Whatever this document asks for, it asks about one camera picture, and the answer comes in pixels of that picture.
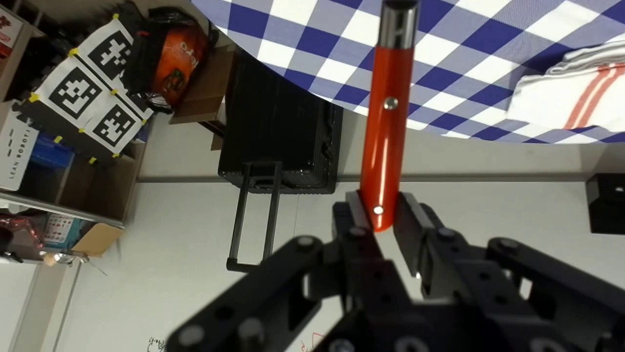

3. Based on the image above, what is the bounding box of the orange bag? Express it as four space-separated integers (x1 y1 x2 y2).
150 25 210 109

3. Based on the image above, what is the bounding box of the box with fiducial markers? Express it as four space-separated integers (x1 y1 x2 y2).
0 0 158 262

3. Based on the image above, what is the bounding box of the black white fiducial marker board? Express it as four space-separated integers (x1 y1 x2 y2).
27 15 158 158

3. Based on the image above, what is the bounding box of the blue white checkered tablecloth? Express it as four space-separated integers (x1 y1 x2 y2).
191 0 625 144

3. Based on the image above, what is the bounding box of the small open cardboard box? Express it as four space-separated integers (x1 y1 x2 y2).
70 221 124 258

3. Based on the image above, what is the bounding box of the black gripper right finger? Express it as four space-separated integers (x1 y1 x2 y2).
392 191 625 352

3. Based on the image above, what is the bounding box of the black wheeled suitcase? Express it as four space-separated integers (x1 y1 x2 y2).
216 54 345 273

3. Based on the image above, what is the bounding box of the blue shelf item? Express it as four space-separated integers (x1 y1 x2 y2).
27 134 74 203

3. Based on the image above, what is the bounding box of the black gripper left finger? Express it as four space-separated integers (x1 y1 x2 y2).
163 189 411 352

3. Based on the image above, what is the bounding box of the white red striped folded towel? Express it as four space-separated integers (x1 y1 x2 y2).
505 35 625 146

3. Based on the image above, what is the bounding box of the red handled metal spoon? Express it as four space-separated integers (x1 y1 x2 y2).
357 0 419 234

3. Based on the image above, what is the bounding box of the open floor cardboard box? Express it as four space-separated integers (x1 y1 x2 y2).
169 45 238 125

